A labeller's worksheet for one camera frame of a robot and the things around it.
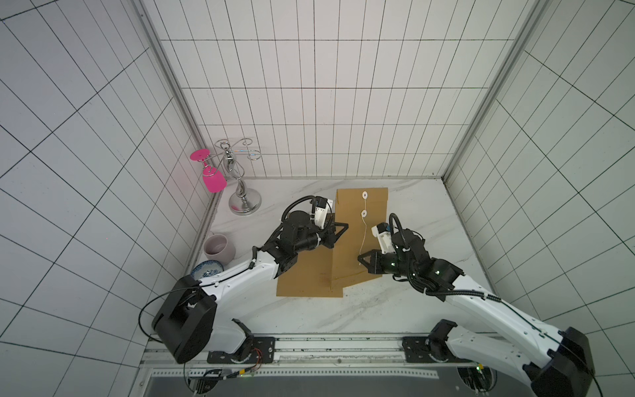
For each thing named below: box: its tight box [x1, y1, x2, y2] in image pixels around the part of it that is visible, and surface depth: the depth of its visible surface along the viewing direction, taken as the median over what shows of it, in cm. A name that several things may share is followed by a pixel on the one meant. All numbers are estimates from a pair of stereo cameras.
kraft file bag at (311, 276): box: [276, 244, 344, 298], surface depth 85 cm
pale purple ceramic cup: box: [203, 230, 236, 266], surface depth 90 cm
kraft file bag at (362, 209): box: [332, 187, 389, 290], surface depth 76 cm
